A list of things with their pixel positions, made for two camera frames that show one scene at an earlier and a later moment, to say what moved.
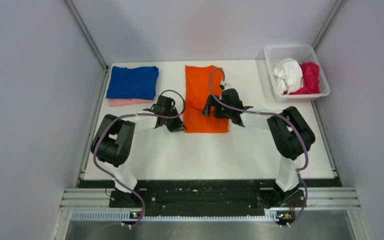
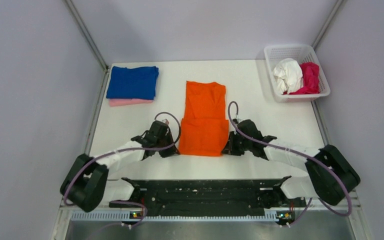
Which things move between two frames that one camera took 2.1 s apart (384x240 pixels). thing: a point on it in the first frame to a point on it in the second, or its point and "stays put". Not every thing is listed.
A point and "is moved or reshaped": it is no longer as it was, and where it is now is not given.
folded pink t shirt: (113, 102) stays put
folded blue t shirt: (137, 83) stays put
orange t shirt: (200, 82) is moved or reshaped
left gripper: (178, 125) to (169, 152)
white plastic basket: (302, 53) stays put
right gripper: (206, 111) to (230, 148)
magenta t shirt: (310, 72) stays put
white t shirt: (288, 75) stays put
